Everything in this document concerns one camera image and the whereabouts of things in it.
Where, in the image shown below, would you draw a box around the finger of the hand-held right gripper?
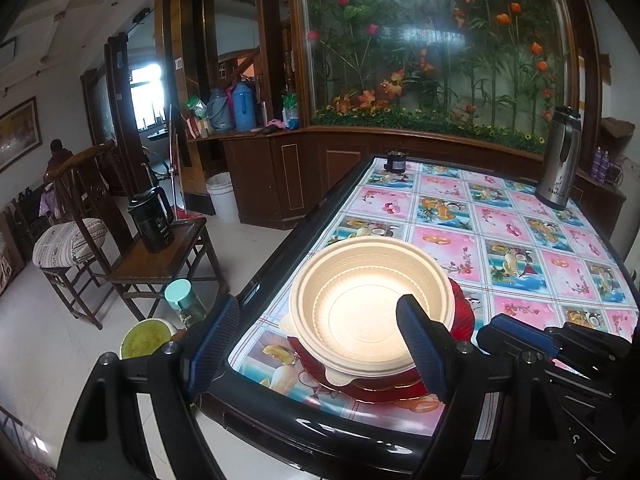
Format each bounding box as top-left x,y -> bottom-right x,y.
477,316 -> 558,361
545,324 -> 633,366

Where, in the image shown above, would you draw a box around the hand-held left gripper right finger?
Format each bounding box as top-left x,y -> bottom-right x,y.
395,294 -> 571,480

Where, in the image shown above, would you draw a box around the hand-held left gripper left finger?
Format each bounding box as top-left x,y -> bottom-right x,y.
57,292 -> 242,480

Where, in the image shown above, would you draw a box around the large red plate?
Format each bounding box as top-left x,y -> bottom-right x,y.
286,277 -> 477,404

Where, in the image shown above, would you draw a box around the large white bowl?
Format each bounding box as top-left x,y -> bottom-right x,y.
279,236 -> 457,386

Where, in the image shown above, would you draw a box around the large beige bowl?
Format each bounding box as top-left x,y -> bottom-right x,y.
289,237 -> 457,378

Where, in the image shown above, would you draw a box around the green lid glass jar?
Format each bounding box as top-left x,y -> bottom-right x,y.
164,279 -> 208,328

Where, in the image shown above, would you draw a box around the white bowl with green liquid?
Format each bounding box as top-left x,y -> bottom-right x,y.
119,317 -> 178,361

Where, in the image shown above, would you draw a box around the wooden side table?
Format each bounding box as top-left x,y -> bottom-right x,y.
107,217 -> 221,323

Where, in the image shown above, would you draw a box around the fruit print tablecloth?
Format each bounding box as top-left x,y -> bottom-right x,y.
227,155 -> 640,441

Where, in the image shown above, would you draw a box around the black framed table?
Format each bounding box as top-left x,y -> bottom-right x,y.
192,152 -> 640,480

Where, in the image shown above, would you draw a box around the red mop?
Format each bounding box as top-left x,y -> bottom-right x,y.
167,105 -> 208,223

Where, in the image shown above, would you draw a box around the black electric kettle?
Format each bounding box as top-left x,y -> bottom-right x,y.
127,162 -> 176,254

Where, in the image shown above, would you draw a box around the white plastic bucket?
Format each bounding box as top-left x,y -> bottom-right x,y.
205,171 -> 240,224

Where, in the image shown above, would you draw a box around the stainless steel thermos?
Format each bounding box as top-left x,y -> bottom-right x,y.
535,105 -> 583,211

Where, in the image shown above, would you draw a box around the wooden chair with cushion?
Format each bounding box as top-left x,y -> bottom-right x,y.
32,141 -> 123,331

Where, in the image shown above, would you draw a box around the wooden cabinet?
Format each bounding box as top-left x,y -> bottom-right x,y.
187,127 -> 628,241

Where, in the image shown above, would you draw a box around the cardboard box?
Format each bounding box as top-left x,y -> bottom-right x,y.
600,116 -> 636,141

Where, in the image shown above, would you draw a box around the grey-blue thermos jug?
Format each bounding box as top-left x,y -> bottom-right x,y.
207,87 -> 236,133

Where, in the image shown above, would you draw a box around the blue thermos jug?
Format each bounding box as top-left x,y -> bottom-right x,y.
232,80 -> 257,131

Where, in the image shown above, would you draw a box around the green bottle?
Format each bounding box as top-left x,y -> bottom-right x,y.
281,92 -> 301,130

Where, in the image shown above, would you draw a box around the glass flower display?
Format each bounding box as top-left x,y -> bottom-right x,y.
295,0 -> 581,156

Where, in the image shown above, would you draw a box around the framed wall picture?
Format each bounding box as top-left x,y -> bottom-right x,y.
0,96 -> 43,173

